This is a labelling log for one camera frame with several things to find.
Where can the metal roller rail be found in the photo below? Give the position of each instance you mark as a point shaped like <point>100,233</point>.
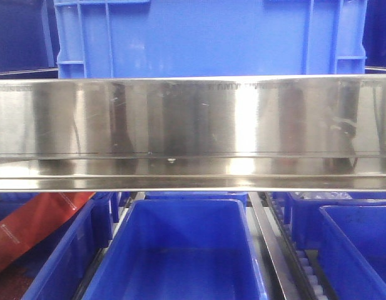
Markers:
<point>288,273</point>

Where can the blue bin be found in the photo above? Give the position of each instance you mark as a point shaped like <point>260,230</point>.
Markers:
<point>241,196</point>
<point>353,250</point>
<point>180,249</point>
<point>304,217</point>
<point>55,267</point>

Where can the left blue bin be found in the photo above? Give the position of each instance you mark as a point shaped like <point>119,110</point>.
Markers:
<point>55,267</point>

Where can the rear right blue bin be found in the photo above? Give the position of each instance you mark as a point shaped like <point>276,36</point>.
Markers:
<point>304,217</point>

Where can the red plastic bag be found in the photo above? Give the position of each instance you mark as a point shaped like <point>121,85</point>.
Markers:
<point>34,221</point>

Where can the rear centre blue bin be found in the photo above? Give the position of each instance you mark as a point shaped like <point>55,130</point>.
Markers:
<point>241,196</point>

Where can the stainless steel shelf beam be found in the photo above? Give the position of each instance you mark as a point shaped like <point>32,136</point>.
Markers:
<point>250,133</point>

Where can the large blue crate upper shelf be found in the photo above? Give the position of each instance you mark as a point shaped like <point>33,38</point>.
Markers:
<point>166,39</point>

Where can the dark blue crate upper left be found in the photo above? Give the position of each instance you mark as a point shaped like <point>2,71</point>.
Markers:
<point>28,36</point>

